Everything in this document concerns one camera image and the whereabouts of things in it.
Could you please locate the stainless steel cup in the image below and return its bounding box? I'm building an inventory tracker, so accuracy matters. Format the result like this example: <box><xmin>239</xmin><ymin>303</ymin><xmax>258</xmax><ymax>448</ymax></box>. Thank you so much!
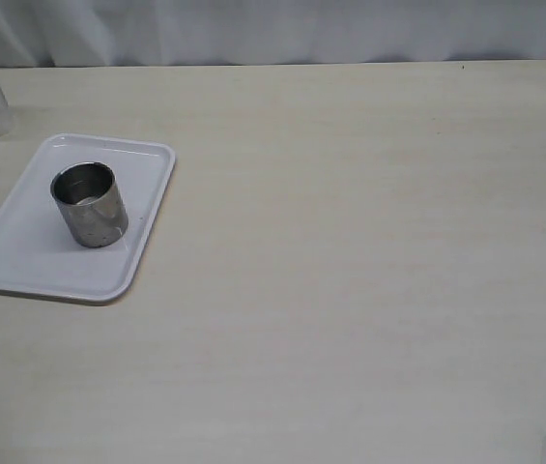
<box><xmin>50</xmin><ymin>161</ymin><xmax>129</xmax><ymax>248</ymax></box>

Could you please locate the white curtain backdrop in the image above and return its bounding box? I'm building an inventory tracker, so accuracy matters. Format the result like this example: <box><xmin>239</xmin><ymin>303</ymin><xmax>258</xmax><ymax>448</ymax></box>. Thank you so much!
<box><xmin>0</xmin><ymin>1</ymin><xmax>546</xmax><ymax>68</ymax></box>

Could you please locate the white plastic tray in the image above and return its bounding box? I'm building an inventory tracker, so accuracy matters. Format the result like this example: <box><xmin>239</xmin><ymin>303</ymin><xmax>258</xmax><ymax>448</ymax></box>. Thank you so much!
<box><xmin>0</xmin><ymin>133</ymin><xmax>176</xmax><ymax>304</ymax></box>

